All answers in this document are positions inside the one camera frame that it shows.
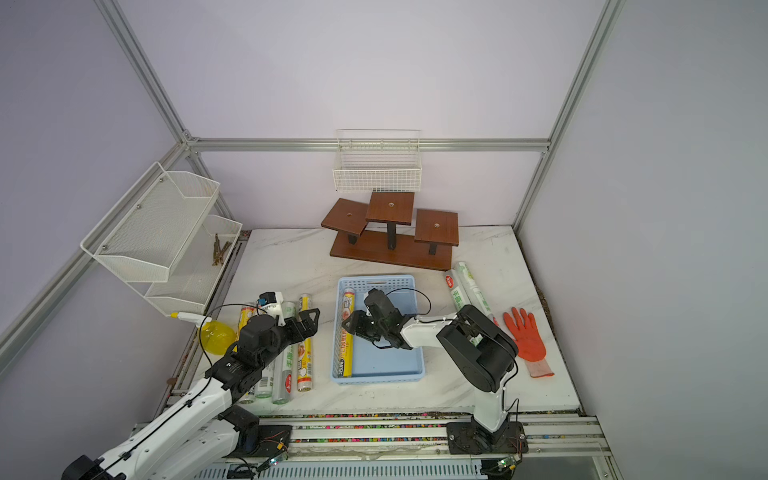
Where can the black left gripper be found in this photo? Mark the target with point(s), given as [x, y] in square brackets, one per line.
[309, 327]

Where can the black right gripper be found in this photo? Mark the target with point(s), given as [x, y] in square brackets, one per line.
[357, 326]

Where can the yellow plastic wrap roll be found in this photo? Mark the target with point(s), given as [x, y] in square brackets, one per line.
[347, 339]

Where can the clear wrap roll red label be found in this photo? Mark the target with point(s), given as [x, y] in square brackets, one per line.
[457, 289]

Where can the clear wrap roll green label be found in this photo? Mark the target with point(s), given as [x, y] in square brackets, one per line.
[474, 293]

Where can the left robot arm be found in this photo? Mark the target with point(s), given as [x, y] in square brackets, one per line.
[207, 423]

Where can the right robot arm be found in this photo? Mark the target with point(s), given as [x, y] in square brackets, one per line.
[482, 352]

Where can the blue plastic basket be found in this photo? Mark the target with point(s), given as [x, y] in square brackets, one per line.
[370, 364]

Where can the yellow roll far left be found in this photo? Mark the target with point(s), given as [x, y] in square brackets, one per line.
[246, 313]

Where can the yellow spray bottle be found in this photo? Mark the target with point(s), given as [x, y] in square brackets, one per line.
[216, 337]

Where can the brown wooden tiered stand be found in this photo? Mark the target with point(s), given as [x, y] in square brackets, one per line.
[389, 229]

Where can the white mesh lower shelf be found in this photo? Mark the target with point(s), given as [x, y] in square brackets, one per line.
[194, 280]

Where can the white mesh shelf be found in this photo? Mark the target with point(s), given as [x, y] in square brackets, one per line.
[144, 236]
[194, 280]

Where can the brown twigs in shelf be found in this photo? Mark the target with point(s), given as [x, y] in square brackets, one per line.
[220, 251]

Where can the red work glove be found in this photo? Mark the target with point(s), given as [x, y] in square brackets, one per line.
[531, 349]

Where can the white mesh upper shelf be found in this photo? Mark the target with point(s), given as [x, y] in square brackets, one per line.
[144, 236]

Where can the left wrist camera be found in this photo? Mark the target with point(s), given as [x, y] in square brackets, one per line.
[270, 303]

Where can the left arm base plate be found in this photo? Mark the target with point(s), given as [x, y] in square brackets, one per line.
[265, 441]

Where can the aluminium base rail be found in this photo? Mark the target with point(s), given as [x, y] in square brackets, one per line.
[426, 437]

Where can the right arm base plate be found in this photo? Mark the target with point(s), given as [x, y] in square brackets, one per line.
[471, 438]

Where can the white wire wall basket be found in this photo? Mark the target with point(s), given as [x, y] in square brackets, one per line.
[378, 160]

